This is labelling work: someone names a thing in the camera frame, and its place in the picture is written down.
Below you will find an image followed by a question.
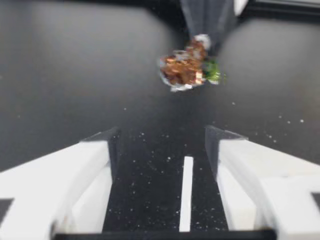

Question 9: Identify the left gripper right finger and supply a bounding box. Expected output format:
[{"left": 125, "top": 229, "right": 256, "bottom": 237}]
[{"left": 204, "top": 124, "right": 320, "bottom": 240}]

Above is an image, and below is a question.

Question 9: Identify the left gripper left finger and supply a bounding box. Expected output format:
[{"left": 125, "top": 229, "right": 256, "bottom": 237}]
[{"left": 0, "top": 126, "right": 121, "bottom": 240}]

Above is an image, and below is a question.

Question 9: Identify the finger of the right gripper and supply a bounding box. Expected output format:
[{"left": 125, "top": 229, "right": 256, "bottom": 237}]
[{"left": 179, "top": 0, "right": 249, "bottom": 55}]

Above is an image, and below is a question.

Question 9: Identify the candy copper foil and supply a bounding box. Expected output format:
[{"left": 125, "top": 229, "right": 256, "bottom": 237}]
[{"left": 159, "top": 33, "right": 227, "bottom": 93}]

